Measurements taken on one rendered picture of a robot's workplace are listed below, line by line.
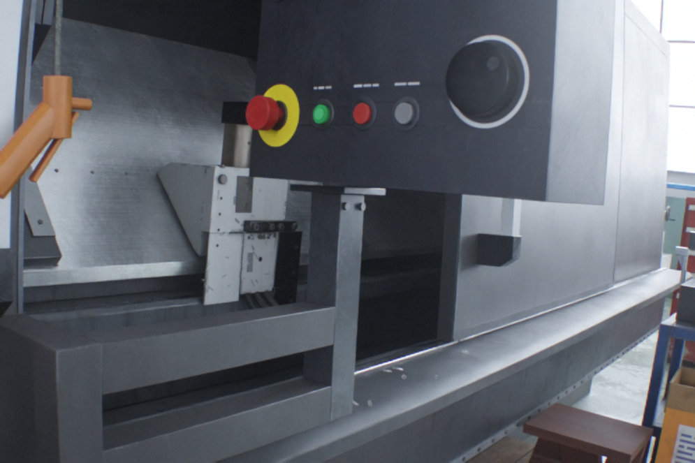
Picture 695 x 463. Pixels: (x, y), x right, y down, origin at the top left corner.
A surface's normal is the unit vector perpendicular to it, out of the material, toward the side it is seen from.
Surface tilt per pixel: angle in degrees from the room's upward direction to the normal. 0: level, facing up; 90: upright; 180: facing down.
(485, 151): 90
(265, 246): 88
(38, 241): 45
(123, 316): 90
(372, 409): 31
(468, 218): 87
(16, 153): 82
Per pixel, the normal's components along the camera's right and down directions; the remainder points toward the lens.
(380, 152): -0.69, 0.00
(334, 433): 0.48, -0.78
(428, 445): 0.77, 0.13
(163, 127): 0.61, -0.61
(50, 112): 0.65, -0.01
